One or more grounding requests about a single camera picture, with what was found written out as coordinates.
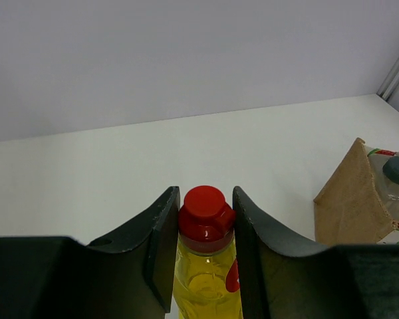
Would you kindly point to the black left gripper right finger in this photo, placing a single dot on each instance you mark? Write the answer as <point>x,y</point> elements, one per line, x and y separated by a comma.
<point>283,274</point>

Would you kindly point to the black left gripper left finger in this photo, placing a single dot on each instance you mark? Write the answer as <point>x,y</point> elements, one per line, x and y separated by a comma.
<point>126,273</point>

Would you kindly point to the yellow dish soap red cap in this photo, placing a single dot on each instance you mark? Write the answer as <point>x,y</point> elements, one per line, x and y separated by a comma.
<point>206,280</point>

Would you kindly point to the jute watermelon canvas bag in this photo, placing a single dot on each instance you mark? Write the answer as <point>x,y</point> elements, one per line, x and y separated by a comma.
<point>348,208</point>

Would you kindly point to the clear jar dark lid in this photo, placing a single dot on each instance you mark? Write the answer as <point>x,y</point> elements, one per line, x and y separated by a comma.
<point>385,170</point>

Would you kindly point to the aluminium rail frame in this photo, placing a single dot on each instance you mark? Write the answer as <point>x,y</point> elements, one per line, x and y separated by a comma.
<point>390,83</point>

